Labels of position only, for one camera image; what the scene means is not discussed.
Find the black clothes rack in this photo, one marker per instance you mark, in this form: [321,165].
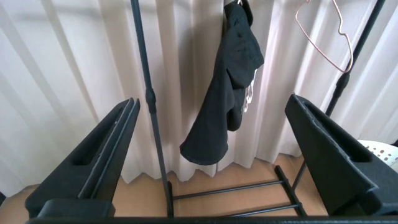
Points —
[150,96]

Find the white laundry basket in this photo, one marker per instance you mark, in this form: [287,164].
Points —
[382,152]

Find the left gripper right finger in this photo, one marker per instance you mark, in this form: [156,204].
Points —
[335,161]

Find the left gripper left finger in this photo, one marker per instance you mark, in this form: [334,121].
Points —
[102,161]

